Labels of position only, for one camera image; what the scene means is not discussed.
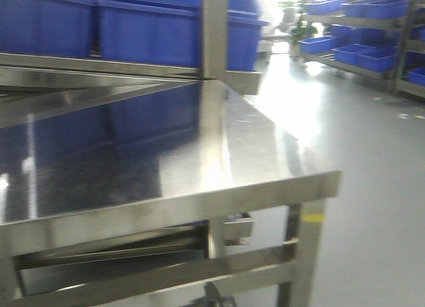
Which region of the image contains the blue tray upper left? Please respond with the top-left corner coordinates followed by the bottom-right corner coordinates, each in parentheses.
top-left (305, 0), bottom-right (349, 15)

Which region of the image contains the blue tray lower right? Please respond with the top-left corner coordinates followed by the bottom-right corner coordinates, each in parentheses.
top-left (358, 47), bottom-right (397, 72)

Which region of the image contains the potted plant background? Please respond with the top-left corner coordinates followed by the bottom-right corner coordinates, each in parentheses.
top-left (278, 0), bottom-right (317, 60)

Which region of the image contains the blue tray lower middle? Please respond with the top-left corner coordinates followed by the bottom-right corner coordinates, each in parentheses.
top-left (331, 44), bottom-right (376, 65)

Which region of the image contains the steel shelf frame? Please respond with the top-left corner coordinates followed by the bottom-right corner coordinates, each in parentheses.
top-left (1, 0), bottom-right (261, 94)

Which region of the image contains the right steel shelf rack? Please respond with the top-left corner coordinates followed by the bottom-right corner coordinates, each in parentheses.
top-left (299, 0), bottom-right (424, 98)

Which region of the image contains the blue bin left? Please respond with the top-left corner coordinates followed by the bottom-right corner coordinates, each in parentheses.
top-left (1, 0), bottom-right (96, 58)

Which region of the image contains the blue tray lower left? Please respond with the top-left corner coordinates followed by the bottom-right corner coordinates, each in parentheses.
top-left (298, 36), bottom-right (341, 54)

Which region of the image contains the blue bin right lower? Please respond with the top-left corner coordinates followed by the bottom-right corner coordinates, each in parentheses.
top-left (96, 0), bottom-right (268, 71)

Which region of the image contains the blue tray on right shelf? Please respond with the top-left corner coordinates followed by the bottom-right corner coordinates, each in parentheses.
top-left (341, 0), bottom-right (408, 19)

